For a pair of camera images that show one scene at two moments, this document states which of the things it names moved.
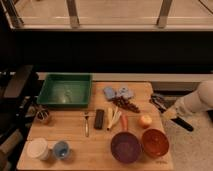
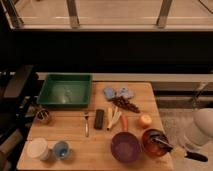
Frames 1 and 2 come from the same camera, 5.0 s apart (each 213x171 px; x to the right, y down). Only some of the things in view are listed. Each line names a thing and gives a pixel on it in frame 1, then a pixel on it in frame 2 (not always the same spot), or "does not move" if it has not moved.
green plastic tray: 65,90 does not move
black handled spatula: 163,103 -> 162,142
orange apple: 145,121 does not move
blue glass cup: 61,149 does not move
